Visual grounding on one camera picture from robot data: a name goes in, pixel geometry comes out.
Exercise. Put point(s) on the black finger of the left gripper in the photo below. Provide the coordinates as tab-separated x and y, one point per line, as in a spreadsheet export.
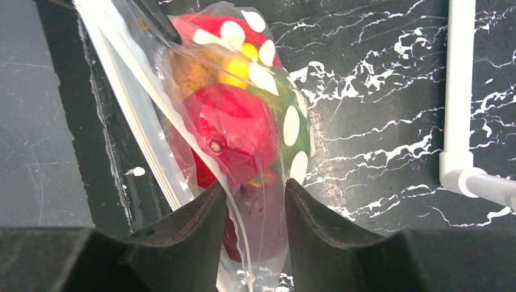
151	18

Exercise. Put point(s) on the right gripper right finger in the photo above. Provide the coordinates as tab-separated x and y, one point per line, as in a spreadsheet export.
330	253

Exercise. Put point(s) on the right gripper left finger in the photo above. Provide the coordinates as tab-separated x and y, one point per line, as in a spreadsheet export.
179	252

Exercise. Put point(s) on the clear polka dot zip bag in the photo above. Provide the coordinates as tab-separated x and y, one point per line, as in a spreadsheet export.
138	69

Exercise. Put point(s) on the red fake apple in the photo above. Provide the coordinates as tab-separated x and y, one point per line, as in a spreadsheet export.
235	128

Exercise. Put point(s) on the orange fake fruit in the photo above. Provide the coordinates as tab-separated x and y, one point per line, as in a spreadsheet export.
192	72

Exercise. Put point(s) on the dark red fake fruit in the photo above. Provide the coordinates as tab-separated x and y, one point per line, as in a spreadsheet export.
261	206

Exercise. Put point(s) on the white PVC pipe frame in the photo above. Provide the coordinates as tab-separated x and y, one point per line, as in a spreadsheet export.
456	170

